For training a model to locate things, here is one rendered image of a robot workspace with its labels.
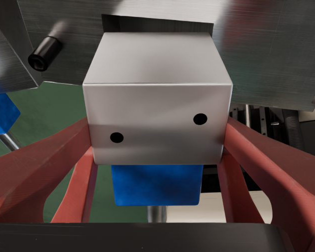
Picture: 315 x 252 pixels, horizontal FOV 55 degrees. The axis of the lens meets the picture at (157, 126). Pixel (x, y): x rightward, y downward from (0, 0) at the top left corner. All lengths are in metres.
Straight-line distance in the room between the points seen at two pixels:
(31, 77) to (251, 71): 0.16
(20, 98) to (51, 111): 0.16
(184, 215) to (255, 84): 0.34
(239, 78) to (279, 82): 0.02
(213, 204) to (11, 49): 0.36
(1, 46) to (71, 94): 1.25
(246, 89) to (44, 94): 1.43
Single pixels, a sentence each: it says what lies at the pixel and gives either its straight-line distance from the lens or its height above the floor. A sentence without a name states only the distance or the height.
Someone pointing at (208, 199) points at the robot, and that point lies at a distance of 0.49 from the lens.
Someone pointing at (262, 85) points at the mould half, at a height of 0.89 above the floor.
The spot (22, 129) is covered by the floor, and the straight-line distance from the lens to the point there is 1.84.
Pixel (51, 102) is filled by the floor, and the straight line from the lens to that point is 1.58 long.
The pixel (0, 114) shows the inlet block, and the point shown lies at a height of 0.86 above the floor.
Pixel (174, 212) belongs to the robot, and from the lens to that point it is 0.49.
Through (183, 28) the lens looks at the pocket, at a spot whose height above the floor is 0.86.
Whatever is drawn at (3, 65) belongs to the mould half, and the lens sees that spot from 0.26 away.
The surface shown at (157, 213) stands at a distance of 0.17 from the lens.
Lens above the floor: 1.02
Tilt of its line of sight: 44 degrees down
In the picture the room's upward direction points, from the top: 166 degrees counter-clockwise
